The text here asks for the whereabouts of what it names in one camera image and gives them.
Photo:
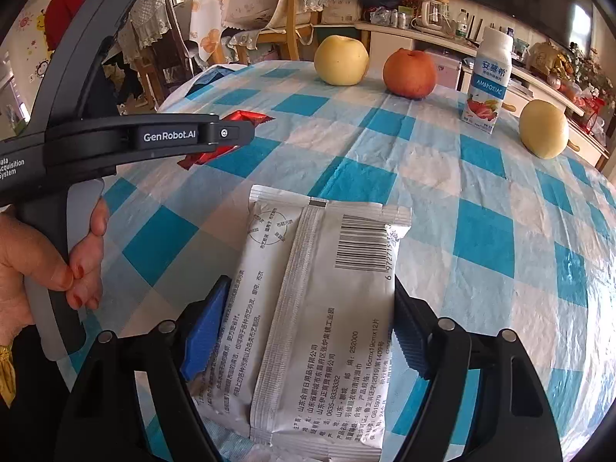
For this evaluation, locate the dining table with cloth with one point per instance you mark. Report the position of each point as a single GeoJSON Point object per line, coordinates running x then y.
{"type": "Point", "coordinates": [206, 30]}

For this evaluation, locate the dark wooden chair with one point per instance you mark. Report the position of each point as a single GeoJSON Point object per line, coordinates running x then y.
{"type": "Point", "coordinates": [151, 43]}

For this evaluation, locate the electric glass kettle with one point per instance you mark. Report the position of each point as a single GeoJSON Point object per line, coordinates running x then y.
{"type": "Point", "coordinates": [434, 16]}

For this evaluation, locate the person in red top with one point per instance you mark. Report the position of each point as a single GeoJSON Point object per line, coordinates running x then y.
{"type": "Point", "coordinates": [57, 19]}

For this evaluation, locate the wooden chair with cover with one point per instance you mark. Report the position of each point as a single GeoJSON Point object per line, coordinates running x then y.
{"type": "Point", "coordinates": [287, 24]}

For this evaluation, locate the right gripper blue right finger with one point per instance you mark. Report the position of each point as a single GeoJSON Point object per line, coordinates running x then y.
{"type": "Point", "coordinates": [413, 323]}

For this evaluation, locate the white yogurt drink bottle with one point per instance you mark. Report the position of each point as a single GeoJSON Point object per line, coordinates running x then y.
{"type": "Point", "coordinates": [489, 80]}

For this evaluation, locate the yellow pear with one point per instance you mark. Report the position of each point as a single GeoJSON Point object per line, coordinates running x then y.
{"type": "Point", "coordinates": [543, 129]}
{"type": "Point", "coordinates": [341, 61]}

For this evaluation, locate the red apple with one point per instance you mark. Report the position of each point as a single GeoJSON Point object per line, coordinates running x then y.
{"type": "Point", "coordinates": [410, 73]}

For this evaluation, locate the yellow pear right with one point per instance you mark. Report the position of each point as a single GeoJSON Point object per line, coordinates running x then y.
{"type": "Point", "coordinates": [543, 129]}

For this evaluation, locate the grey silver wipes packet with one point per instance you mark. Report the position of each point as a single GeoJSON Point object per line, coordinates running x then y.
{"type": "Point", "coordinates": [302, 361]}

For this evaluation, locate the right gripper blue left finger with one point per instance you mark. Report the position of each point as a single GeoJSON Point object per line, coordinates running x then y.
{"type": "Point", "coordinates": [200, 325]}

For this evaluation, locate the yellow pear left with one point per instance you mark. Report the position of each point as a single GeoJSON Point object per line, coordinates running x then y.
{"type": "Point", "coordinates": [341, 61]}

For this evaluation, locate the blue white checkered tablecloth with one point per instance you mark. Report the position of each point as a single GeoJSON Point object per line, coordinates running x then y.
{"type": "Point", "coordinates": [499, 238]}

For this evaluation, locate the red crinkled wrapper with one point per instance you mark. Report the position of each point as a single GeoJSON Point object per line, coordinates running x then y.
{"type": "Point", "coordinates": [226, 143]}

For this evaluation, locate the left hand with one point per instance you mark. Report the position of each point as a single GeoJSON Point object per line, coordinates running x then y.
{"type": "Point", "coordinates": [26, 253]}

